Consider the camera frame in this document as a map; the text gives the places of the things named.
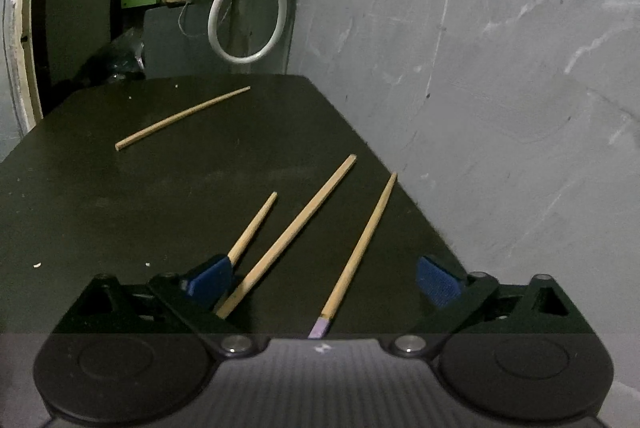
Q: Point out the white door frame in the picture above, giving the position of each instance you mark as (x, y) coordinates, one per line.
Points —
(27, 32)

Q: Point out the grey cabinet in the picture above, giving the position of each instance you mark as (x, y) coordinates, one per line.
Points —
(180, 47)

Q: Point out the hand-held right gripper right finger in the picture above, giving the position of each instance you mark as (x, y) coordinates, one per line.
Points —
(440, 283)

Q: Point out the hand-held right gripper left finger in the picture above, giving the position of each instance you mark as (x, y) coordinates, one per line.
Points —
(210, 280)

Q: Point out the wooden chopstick purple end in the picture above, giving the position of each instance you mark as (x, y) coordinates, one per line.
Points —
(360, 243)

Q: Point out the black garbage bag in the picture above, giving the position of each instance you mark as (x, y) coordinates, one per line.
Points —
(115, 57)

